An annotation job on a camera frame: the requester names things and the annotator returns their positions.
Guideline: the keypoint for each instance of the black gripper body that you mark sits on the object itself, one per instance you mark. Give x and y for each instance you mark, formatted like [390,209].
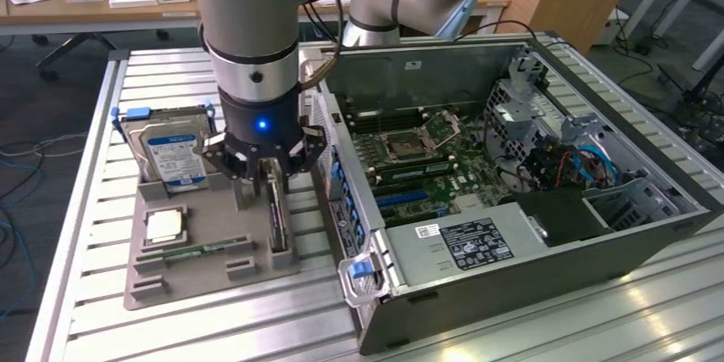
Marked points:
[261,116]

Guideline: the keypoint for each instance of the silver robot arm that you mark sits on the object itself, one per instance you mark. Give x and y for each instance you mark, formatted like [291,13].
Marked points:
[249,18]

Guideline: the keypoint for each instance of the hard disk with blue rails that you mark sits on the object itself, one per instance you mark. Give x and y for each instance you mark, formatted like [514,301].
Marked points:
[170,154]

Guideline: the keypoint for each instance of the black RAM slot bank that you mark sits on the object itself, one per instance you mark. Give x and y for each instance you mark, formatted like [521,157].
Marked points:
[385,118]
[397,181]

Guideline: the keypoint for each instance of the CPU socket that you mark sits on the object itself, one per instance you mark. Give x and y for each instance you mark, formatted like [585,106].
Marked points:
[405,148]

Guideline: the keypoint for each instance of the grey parts rack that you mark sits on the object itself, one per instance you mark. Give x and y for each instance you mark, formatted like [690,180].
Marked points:
[215,226]

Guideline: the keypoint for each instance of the long black expansion slot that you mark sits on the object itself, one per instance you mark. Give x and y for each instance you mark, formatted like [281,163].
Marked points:
[402,187]

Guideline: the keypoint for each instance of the silver CPU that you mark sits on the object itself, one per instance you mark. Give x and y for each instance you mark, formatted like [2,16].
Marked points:
[166,224]

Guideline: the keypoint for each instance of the labelled RAM stick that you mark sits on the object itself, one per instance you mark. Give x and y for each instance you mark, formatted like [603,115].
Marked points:
[415,171]

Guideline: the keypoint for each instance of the green RAM stick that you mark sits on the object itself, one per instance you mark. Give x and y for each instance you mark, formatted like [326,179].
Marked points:
[193,249]

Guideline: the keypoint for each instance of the metal socket cover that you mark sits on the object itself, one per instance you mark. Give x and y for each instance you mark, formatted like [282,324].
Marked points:
[442,126]

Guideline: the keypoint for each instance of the white paper stack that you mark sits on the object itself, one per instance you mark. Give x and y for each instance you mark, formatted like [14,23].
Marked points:
[326,1]

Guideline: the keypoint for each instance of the clear latch with blue tab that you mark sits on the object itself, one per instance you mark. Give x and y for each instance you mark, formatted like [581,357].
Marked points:
[359,271]

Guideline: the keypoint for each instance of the silver chipset heatsink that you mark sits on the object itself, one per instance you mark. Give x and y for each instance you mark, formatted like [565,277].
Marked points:
[470,202]

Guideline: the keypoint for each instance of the grey power supply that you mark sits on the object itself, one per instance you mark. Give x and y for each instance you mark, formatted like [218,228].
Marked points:
[453,247]

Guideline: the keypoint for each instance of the flat white box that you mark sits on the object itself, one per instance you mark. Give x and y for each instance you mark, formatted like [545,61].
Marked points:
[133,1]

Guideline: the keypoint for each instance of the black chair base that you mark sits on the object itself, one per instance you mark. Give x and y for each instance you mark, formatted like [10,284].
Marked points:
[74,46]

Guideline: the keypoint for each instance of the metal drive cage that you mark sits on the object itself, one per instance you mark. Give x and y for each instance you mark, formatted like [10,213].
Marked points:
[521,116]

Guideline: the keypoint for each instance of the open black PC case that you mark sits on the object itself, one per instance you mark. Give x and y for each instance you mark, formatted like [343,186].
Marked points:
[510,294]

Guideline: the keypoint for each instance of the metal disk bay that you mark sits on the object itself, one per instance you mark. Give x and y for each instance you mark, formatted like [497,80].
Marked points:
[634,205]

